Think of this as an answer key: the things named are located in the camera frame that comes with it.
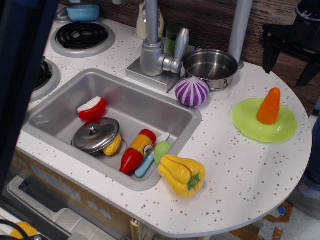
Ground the small steel pot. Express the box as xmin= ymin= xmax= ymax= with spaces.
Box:
xmin=182 ymin=47 xmax=239 ymax=91

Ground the light green plastic plate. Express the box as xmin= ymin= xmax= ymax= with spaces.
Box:
xmin=232 ymin=98 xmax=298 ymax=143

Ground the red yellow toy ketchup bottle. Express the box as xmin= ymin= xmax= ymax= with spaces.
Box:
xmin=119 ymin=129 xmax=157 ymax=174

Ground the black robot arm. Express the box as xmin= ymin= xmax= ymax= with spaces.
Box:
xmin=0 ymin=21 xmax=312 ymax=198

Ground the purple striped toy onion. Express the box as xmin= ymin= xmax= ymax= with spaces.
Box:
xmin=175 ymin=76 xmax=209 ymax=107

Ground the back right stove burner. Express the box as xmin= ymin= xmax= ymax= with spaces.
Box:
xmin=50 ymin=22 xmax=116 ymax=58

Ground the blue plastic bowl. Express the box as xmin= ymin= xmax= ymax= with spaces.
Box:
xmin=67 ymin=4 xmax=100 ymax=22

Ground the silver toy sink basin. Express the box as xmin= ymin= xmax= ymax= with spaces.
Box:
xmin=22 ymin=69 xmax=202 ymax=191

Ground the front stove burner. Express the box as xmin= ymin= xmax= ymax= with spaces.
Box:
xmin=29 ymin=57 xmax=61 ymax=103

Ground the steel pot lid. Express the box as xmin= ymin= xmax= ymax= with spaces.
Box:
xmin=71 ymin=117 xmax=120 ymax=154

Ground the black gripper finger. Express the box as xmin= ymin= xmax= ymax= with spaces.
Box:
xmin=295 ymin=61 xmax=320 ymax=87
xmin=262 ymin=39 xmax=281 ymax=74

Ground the light green toy piece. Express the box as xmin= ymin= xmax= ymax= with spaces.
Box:
xmin=154 ymin=141 xmax=173 ymax=165

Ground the orange toy carrot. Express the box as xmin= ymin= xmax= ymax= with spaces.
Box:
xmin=256 ymin=87 xmax=281 ymax=125

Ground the cream toy bottle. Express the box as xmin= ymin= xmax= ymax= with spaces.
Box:
xmin=136 ymin=0 xmax=165 ymax=40

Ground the yellow toy corn cob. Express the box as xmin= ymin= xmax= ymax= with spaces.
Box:
xmin=102 ymin=134 xmax=122 ymax=156

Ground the grey vertical post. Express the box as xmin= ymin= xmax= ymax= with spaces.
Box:
xmin=228 ymin=0 xmax=253 ymax=70

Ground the blue handled toy knife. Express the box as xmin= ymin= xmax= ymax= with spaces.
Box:
xmin=134 ymin=132 xmax=170 ymax=179

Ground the yellow toy bell pepper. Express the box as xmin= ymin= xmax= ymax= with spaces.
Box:
xmin=158 ymin=154 xmax=206 ymax=198

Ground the green toy spice jar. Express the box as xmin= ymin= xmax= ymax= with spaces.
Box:
xmin=165 ymin=23 xmax=185 ymax=57

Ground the toy oven door handle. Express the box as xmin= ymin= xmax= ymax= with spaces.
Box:
xmin=4 ymin=175 xmax=71 ymax=240

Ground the silver stove knob under bowl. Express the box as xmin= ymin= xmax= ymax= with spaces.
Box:
xmin=54 ymin=7 xmax=73 ymax=24

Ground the red white toy radish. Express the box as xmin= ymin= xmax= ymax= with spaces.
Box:
xmin=77 ymin=96 xmax=107 ymax=122

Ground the stove burner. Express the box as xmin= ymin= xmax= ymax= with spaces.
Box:
xmin=50 ymin=22 xmax=116 ymax=58
xmin=29 ymin=57 xmax=61 ymax=103

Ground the yellow object with black cable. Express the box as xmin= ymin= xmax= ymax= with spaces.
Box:
xmin=0 ymin=219 xmax=38 ymax=240

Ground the silver toy faucet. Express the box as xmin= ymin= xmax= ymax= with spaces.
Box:
xmin=125 ymin=0 xmax=190 ymax=93

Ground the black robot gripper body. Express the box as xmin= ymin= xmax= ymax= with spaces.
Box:
xmin=260 ymin=10 xmax=320 ymax=63

